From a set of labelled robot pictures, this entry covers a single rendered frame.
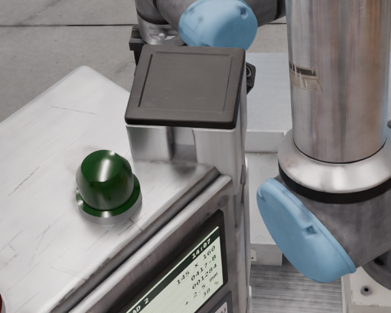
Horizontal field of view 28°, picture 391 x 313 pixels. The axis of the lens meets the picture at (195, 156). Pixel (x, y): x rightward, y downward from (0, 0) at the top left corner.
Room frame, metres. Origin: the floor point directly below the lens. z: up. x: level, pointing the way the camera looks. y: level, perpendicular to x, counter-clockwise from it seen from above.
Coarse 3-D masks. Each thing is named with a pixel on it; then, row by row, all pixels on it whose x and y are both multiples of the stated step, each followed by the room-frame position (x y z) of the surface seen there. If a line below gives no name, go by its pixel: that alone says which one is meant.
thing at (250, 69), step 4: (248, 64) 0.78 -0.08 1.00; (248, 68) 0.77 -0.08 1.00; (252, 68) 0.77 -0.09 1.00; (248, 72) 0.76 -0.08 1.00; (252, 72) 0.76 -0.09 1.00; (248, 76) 0.75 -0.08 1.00; (252, 76) 0.76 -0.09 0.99; (248, 80) 0.75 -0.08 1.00; (252, 80) 0.75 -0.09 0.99; (248, 84) 0.74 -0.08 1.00; (252, 84) 0.75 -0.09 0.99; (248, 88) 0.74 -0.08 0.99; (248, 92) 0.75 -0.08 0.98
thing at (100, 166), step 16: (96, 160) 0.20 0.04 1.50; (112, 160) 0.20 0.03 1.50; (80, 176) 0.19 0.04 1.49; (96, 176) 0.19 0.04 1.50; (112, 176) 0.19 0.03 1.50; (128, 176) 0.19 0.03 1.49; (80, 192) 0.19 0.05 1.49; (96, 192) 0.19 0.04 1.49; (112, 192) 0.19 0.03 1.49; (128, 192) 0.19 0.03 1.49; (80, 208) 0.19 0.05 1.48; (96, 208) 0.19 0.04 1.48; (112, 208) 0.18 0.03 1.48; (128, 208) 0.19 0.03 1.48
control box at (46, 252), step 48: (48, 96) 0.26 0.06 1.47; (96, 96) 0.26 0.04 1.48; (0, 144) 0.23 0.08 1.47; (48, 144) 0.23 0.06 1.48; (96, 144) 0.23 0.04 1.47; (0, 192) 0.20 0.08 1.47; (48, 192) 0.20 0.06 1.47; (144, 192) 0.20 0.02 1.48; (192, 192) 0.20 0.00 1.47; (0, 240) 0.18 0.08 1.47; (48, 240) 0.18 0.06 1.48; (96, 240) 0.18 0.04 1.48; (144, 240) 0.18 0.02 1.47; (0, 288) 0.16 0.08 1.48; (48, 288) 0.16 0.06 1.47; (96, 288) 0.16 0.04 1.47
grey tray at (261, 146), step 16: (256, 144) 0.76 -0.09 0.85; (272, 144) 0.76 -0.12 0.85; (256, 160) 0.75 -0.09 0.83; (272, 160) 0.74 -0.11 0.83; (256, 176) 0.72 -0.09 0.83; (272, 176) 0.71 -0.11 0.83; (256, 192) 0.69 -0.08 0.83; (256, 208) 0.66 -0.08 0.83; (256, 224) 0.63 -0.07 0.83; (256, 240) 0.61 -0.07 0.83; (272, 240) 0.60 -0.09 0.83; (256, 256) 0.57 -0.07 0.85; (272, 256) 0.57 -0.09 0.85
